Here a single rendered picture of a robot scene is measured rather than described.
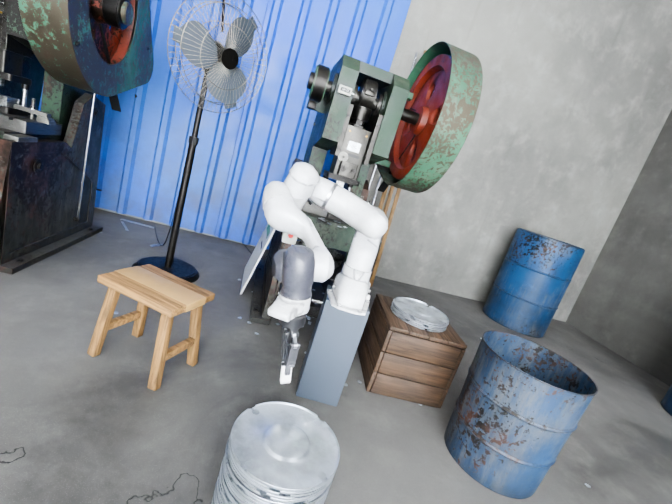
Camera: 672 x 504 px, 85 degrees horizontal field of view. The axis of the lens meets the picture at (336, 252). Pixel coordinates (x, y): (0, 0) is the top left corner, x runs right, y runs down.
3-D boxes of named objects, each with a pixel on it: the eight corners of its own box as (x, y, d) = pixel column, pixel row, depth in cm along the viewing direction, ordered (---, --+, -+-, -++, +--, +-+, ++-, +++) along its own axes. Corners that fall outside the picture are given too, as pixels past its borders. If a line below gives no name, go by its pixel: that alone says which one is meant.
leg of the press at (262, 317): (269, 326, 204) (315, 167, 183) (249, 322, 201) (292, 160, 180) (269, 270, 291) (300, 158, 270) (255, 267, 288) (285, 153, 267)
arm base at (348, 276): (372, 319, 138) (384, 285, 135) (324, 305, 137) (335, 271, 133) (368, 297, 159) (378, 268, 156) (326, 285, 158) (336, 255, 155)
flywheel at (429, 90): (491, 135, 174) (481, 39, 206) (455, 121, 169) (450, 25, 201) (414, 209, 236) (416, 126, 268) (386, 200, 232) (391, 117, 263)
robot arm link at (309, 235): (265, 193, 119) (277, 266, 99) (320, 198, 125) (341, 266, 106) (261, 218, 126) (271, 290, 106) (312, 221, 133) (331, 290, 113)
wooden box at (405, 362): (440, 409, 176) (467, 346, 168) (366, 391, 171) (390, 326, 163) (418, 363, 215) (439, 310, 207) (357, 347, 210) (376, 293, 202)
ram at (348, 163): (358, 181, 208) (375, 129, 201) (333, 174, 205) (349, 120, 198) (352, 178, 225) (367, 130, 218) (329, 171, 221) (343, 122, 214)
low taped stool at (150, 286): (84, 354, 140) (96, 273, 132) (135, 332, 162) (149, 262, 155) (155, 393, 132) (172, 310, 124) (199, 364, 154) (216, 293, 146)
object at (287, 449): (359, 453, 100) (360, 450, 100) (285, 517, 76) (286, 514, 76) (286, 391, 115) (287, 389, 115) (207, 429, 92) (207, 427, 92)
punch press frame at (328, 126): (347, 310, 217) (426, 75, 186) (276, 295, 207) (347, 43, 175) (327, 266, 292) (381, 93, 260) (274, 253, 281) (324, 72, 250)
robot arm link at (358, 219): (338, 184, 147) (335, 186, 130) (391, 215, 149) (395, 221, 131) (325, 207, 150) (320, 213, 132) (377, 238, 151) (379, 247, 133)
